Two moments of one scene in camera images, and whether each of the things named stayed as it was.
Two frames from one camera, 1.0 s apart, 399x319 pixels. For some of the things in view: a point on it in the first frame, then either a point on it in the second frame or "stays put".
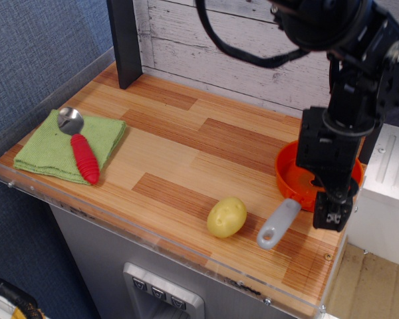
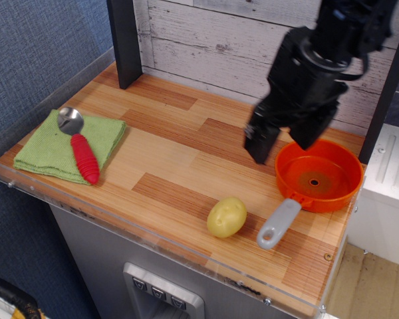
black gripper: x=332 y=156 -> x=300 y=84
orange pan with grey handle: x=294 y=182 stays put
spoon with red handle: x=70 y=120 stays put
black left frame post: x=122 y=16 stays put
